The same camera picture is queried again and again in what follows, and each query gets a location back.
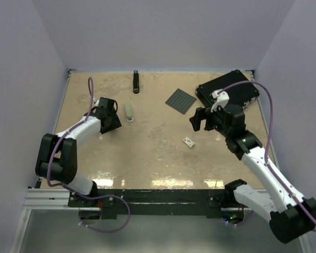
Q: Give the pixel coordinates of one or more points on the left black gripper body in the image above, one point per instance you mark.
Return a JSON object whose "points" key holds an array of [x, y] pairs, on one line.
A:
{"points": [[111, 114]]}

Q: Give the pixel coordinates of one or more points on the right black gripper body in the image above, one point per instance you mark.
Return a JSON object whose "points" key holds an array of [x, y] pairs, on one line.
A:
{"points": [[214, 120]]}

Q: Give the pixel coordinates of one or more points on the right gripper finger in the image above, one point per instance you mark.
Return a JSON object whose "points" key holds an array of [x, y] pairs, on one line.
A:
{"points": [[196, 122], [200, 113]]}

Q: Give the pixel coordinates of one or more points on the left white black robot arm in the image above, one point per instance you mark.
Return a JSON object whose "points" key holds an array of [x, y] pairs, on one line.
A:
{"points": [[57, 155]]}

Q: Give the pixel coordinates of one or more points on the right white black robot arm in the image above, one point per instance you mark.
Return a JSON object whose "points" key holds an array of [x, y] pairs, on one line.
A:
{"points": [[287, 211]]}

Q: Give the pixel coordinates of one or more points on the beige green stapler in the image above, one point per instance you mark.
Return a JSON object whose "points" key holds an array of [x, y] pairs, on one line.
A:
{"points": [[128, 112]]}

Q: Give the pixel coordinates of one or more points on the black stapler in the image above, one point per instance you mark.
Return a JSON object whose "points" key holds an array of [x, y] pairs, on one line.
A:
{"points": [[136, 82]]}

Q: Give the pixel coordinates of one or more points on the grey lego baseplate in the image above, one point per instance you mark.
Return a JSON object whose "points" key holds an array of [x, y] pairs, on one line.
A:
{"points": [[180, 101]]}

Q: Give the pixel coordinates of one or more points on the black carrying case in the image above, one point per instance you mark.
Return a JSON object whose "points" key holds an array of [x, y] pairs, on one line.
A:
{"points": [[240, 95]]}

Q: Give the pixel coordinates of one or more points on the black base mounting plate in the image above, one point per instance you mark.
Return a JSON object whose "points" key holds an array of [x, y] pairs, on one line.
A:
{"points": [[211, 203]]}

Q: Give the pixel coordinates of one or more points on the aluminium front rail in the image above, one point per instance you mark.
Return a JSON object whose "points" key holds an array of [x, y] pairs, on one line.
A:
{"points": [[49, 199]]}

